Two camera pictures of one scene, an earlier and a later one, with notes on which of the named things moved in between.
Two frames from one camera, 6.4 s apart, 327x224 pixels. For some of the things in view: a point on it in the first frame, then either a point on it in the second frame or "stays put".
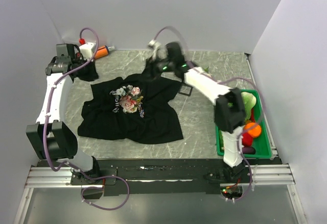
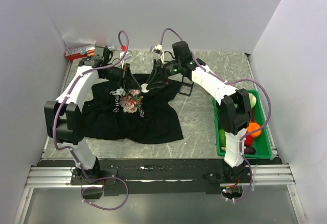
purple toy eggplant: [248, 150] stays put
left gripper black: [93, 75] → [130, 82]
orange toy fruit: [253, 129] stays put
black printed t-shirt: [136, 109] stays put
